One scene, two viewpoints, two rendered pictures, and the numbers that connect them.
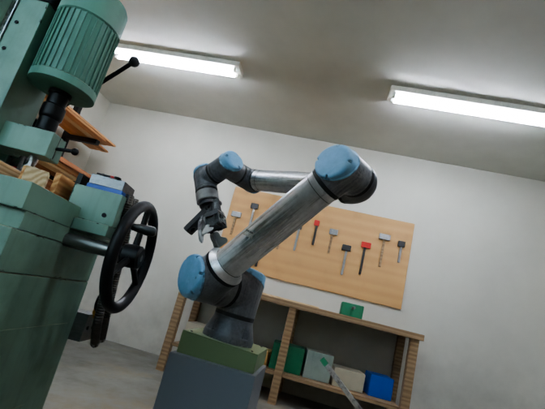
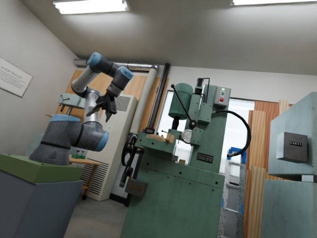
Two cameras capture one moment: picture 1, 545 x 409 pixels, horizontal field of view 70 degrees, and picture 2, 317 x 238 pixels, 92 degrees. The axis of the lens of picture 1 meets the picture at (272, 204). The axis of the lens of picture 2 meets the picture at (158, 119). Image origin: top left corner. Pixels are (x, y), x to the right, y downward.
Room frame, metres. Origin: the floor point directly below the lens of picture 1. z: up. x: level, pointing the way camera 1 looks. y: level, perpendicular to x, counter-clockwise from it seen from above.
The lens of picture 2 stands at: (2.38, 0.69, 0.76)
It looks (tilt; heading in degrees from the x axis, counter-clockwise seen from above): 15 degrees up; 188
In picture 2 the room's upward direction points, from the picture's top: 15 degrees clockwise
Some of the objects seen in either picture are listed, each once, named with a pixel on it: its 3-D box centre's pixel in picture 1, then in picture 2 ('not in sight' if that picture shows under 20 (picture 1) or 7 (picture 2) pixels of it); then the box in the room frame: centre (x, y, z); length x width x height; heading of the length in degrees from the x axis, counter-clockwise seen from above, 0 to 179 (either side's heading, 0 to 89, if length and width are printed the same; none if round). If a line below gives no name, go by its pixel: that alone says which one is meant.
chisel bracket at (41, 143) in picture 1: (31, 145); (175, 135); (1.03, 0.67, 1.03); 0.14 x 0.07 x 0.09; 89
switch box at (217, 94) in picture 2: not in sight; (221, 97); (1.18, 0.97, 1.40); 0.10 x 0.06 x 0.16; 89
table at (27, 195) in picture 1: (69, 218); (155, 148); (1.11, 0.54, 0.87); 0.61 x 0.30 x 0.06; 179
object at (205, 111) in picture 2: not in sight; (204, 113); (1.19, 0.86, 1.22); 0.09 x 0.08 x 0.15; 89
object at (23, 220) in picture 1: (28, 226); (160, 156); (1.03, 0.59, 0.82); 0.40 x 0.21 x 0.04; 179
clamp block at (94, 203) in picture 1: (103, 210); (147, 140); (1.11, 0.46, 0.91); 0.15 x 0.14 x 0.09; 179
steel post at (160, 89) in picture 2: not in sight; (149, 125); (-0.31, 0.17, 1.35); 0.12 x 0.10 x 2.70; 80
